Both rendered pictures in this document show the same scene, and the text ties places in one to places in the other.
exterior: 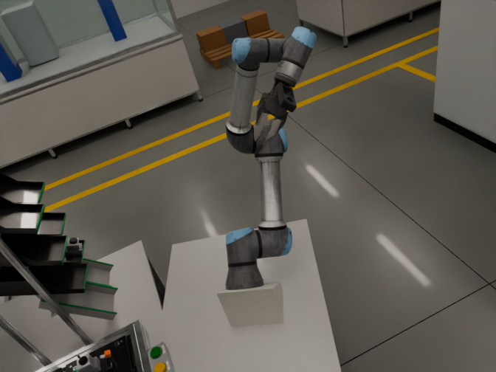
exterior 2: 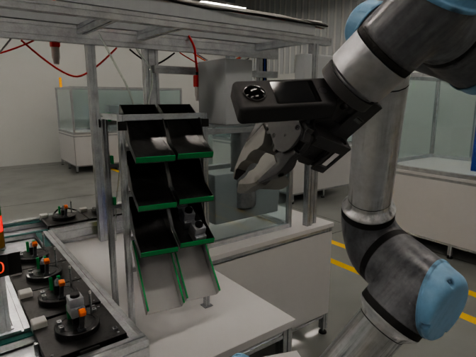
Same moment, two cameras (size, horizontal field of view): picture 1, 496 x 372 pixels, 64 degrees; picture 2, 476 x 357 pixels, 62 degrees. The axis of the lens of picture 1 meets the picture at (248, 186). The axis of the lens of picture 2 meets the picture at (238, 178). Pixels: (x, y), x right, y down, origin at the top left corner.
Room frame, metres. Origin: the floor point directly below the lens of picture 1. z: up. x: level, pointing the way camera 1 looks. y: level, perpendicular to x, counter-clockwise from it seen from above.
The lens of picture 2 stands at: (0.83, -0.58, 1.71)
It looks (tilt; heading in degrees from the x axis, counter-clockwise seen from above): 11 degrees down; 66
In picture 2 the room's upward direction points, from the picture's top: straight up
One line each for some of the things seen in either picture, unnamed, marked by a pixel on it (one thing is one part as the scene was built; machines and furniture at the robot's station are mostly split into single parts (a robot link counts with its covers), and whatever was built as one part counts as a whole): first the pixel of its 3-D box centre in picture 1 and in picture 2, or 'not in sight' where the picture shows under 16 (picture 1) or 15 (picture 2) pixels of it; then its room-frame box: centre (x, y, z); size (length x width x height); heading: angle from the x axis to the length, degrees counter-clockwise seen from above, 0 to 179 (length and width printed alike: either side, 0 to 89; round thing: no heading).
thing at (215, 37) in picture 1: (238, 38); not in sight; (6.48, -0.53, 0.20); 1.20 x 0.80 x 0.41; 102
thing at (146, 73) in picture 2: not in sight; (152, 124); (1.35, 1.96, 1.56); 0.09 x 0.04 x 1.39; 13
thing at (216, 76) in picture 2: not in sight; (229, 133); (1.78, 1.71, 1.50); 0.38 x 0.21 x 0.88; 103
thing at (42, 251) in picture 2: not in sight; (32, 248); (0.65, 1.44, 1.01); 0.24 x 0.24 x 0.13; 13
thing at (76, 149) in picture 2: not in sight; (121, 121); (2.25, 10.42, 1.13); 2.86 x 1.56 x 2.25; 12
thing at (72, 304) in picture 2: (84, 366); (74, 302); (0.82, 0.72, 1.06); 0.08 x 0.04 x 0.07; 103
